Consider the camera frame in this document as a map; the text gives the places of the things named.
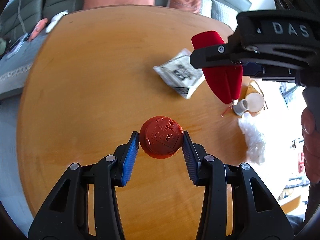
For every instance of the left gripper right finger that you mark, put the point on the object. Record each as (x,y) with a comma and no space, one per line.
(237,204)

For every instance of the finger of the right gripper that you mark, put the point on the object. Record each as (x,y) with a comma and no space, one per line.
(209,56)
(252,69)

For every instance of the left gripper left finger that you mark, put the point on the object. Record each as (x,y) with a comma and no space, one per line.
(83,204)

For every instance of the red velvet pouch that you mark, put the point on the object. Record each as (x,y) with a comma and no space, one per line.
(225,81)

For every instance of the white printed sachet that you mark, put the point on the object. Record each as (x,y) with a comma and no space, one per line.
(180,75)

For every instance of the red round plastic lid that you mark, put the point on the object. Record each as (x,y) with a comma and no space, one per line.
(160,137)

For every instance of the person right hand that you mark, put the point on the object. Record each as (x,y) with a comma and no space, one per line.
(311,146)

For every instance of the clear round lid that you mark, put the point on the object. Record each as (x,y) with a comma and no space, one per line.
(255,102)

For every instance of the white crumpled tissue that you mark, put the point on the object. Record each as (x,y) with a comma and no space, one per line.
(254,138)

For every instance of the white crumpled cloth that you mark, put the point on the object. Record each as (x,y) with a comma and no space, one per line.
(55,20)

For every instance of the pink toy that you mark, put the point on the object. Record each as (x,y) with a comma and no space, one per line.
(38,28)

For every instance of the grey sofa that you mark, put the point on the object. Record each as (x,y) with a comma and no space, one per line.
(19,18)

